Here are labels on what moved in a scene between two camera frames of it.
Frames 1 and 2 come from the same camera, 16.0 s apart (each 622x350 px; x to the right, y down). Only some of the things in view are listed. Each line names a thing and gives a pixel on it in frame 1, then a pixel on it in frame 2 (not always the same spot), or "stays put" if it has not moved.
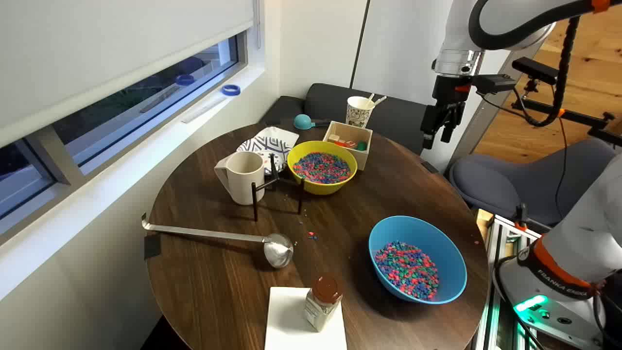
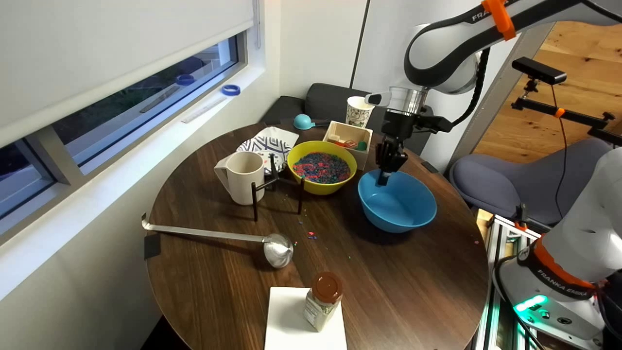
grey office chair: x=542 y=188 stays put
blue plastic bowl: x=418 y=258 -> x=404 y=202
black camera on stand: x=601 y=128 stays put
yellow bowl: x=321 y=165 stays put
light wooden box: x=352 y=136 stays put
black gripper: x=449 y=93 -> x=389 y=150
